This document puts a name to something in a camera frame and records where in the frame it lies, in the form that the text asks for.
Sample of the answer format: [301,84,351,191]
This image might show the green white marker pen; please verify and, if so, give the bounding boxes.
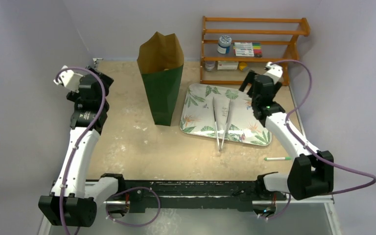
[264,157,292,161]

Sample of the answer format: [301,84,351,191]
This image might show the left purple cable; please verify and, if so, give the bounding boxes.
[55,67,161,235]

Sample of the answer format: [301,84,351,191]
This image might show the metal tongs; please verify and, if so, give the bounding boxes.
[211,97,233,152]

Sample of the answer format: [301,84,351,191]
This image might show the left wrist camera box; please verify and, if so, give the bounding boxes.
[53,70,83,93]

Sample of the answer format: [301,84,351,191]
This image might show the green paper bag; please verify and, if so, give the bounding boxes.
[137,32,185,126]

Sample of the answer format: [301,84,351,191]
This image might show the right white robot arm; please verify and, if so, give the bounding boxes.
[239,70,334,200]

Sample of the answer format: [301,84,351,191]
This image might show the white jar blue lid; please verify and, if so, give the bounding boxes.
[217,35,232,54]

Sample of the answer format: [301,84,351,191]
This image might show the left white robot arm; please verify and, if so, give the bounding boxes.
[38,66,126,227]

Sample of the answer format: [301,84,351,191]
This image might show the coloured marker pen set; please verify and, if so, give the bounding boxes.
[233,42,262,58]

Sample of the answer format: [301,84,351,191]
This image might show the leaf pattern tray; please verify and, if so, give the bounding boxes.
[179,83,272,146]

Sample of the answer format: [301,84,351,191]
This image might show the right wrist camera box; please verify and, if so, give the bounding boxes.
[263,62,283,83]

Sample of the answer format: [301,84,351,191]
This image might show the yellow small object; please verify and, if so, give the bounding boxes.
[238,62,249,72]

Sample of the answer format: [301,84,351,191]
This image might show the small clear jar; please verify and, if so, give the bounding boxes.
[204,61,215,71]

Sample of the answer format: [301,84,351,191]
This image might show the small white box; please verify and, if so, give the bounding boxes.
[217,61,239,70]

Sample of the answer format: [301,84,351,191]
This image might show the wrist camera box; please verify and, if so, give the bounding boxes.
[263,62,283,83]
[53,70,83,93]

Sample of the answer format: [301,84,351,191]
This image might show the orange wooden shelf rack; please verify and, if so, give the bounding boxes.
[200,16,311,86]

